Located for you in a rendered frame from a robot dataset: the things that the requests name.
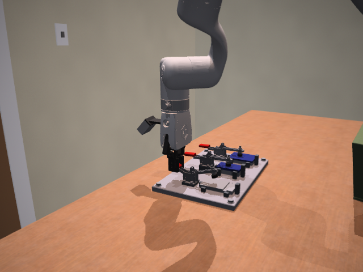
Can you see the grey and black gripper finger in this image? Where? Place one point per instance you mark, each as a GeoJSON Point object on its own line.
{"type": "Point", "coordinates": [173, 161]}
{"type": "Point", "coordinates": [180, 156]}

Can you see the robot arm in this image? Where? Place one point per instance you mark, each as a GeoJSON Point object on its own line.
{"type": "Point", "coordinates": [179, 74]}

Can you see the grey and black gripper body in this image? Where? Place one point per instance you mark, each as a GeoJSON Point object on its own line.
{"type": "Point", "coordinates": [177, 124]}

